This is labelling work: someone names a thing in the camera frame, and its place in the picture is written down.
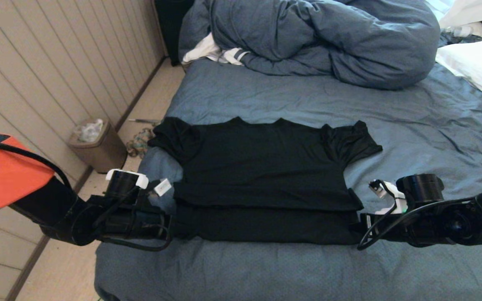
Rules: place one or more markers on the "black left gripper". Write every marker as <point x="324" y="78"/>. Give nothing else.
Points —
<point x="140" y="221"/>

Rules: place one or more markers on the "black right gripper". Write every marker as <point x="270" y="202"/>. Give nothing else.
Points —
<point x="387" y="228"/>

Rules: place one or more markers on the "black t-shirt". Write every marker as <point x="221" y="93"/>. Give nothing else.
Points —
<point x="262" y="167"/>

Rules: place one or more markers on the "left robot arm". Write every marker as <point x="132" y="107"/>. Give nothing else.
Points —
<point x="11" y="175"/>

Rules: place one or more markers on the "left wrist motor cylinder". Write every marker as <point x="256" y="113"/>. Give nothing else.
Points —
<point x="124" y="186"/>

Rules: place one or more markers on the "wrist motor cylinder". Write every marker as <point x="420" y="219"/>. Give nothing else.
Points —
<point x="419" y="188"/>
<point x="124" y="186"/>

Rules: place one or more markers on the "right wrist motor cylinder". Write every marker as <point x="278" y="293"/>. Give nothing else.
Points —
<point x="419" y="188"/>

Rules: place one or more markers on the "brown trash bin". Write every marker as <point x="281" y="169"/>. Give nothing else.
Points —
<point x="103" y="152"/>

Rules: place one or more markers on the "thin grey stick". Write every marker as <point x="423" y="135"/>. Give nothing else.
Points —
<point x="140" y="121"/>

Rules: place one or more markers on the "blue bed sheet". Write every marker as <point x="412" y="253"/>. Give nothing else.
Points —
<point x="433" y="138"/>

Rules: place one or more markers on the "clear plastic bin liner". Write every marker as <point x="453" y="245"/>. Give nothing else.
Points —
<point x="88" y="130"/>

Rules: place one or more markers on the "white striped cloth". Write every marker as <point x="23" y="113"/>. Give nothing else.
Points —
<point x="201" y="50"/>

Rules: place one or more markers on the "white pillow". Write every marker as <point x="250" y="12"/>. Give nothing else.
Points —
<point x="479" y="67"/>

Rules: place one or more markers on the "black nightstand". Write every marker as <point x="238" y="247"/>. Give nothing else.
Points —
<point x="167" y="25"/>

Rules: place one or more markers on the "dark grey crumpled cloth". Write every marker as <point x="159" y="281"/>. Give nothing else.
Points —
<point x="454" y="40"/>

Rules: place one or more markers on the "blue crumpled duvet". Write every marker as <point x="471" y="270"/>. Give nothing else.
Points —
<point x="329" y="37"/>

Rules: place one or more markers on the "white blanket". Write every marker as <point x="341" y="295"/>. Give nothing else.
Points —
<point x="475" y="10"/>

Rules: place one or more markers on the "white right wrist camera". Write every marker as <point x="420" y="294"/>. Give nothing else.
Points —
<point x="398" y="202"/>

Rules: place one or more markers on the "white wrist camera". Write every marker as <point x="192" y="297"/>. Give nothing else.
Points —
<point x="398" y="202"/>
<point x="162" y="187"/>

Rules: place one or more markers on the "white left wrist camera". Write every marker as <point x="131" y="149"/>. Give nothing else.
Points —
<point x="162" y="187"/>

